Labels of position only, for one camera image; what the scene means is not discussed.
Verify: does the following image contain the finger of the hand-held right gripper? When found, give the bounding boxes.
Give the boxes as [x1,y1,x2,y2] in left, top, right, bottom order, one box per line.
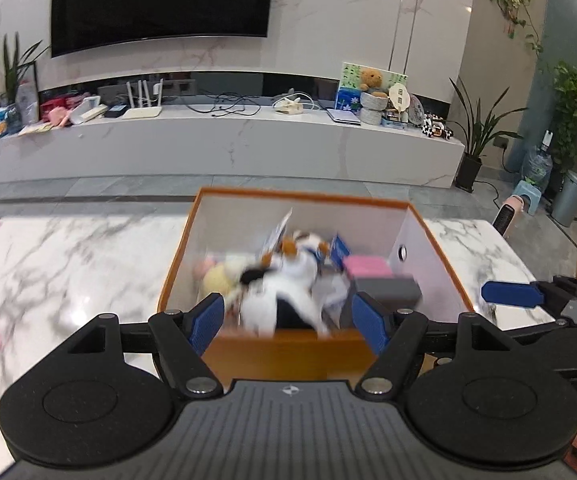
[481,280,569,311]
[511,319,569,349]

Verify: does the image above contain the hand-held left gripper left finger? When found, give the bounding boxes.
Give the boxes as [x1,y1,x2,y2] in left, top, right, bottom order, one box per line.
[63,291,225,398]

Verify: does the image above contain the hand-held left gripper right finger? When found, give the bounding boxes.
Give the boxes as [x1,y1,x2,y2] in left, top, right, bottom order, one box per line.
[351,291,514,397]

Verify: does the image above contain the small grey box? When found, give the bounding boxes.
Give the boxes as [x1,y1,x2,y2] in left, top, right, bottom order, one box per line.
[351,275,423,312]

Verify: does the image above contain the pink box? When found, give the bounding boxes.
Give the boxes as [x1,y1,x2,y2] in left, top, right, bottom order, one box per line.
[343,255,394,281]

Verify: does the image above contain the orange storage box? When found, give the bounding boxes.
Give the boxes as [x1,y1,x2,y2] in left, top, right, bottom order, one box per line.
[157,186,475,395]

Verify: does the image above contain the white black plush toy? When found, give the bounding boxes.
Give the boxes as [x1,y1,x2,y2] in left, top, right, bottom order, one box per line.
[238,255,330,337]

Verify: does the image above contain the red panda plush sailor outfit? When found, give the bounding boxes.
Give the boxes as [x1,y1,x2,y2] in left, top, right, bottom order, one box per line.
[261,230,333,282]

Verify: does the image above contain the yellow pink plush toy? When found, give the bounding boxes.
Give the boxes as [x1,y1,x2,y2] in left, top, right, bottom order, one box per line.
[193,255,242,302]

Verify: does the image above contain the black pink handheld device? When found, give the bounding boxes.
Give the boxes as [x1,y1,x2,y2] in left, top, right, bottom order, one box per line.
[491,195,525,239]

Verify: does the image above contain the small blue packet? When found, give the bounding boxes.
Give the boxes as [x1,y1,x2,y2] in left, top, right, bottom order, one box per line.
[329,234,352,267]

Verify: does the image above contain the small blue stool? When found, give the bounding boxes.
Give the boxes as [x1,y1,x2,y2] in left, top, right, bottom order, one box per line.
[513,180,545,217]

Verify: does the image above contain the grey trash can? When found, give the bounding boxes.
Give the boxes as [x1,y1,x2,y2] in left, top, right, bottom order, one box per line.
[551,170,577,228]

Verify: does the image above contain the blue water bottle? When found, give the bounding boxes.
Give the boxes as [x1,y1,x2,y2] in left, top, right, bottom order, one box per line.
[521,130,554,197]

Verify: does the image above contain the long-leaved potted plant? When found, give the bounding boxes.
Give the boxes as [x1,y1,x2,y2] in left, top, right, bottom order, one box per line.
[449,77,525,194]

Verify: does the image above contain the black white cow toy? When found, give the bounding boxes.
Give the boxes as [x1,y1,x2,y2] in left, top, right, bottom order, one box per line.
[421,115,455,141]

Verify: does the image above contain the grey tablet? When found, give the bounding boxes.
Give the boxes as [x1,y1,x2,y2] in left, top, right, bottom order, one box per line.
[326,107,362,126]

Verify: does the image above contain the grey stacked rolls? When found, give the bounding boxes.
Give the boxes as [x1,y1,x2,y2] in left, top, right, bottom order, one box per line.
[360,91,389,126]

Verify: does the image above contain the white router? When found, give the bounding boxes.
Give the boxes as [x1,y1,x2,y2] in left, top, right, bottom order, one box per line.
[121,79,164,120]

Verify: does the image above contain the round paper fan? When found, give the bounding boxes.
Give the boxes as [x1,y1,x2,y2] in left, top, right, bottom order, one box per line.
[387,84,412,114]

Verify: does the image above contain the white power strip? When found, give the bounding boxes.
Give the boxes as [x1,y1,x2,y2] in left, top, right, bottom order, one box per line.
[273,91,315,116]

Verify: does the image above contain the flat white box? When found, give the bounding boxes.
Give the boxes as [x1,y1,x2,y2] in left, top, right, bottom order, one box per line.
[68,99,108,125]

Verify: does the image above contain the brown teddy bear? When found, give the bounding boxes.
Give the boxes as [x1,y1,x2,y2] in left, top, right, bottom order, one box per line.
[359,67,390,98]

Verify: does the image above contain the green printed card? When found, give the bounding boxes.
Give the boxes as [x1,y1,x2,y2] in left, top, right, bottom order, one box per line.
[339,62,408,111]

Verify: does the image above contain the pink soft toy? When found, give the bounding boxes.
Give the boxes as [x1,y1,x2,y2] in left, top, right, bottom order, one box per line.
[41,97,92,129]

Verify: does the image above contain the hanging vine plant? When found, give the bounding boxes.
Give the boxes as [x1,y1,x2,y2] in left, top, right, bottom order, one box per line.
[486,0,545,57]

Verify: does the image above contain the slender potted plant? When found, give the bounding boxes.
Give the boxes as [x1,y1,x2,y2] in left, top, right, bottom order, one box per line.
[1,32,52,107]

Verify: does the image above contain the black television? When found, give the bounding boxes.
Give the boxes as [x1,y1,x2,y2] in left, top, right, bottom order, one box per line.
[50,0,275,59]

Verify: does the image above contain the black cables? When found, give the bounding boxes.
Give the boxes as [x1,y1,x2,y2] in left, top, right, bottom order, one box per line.
[183,90,265,119]

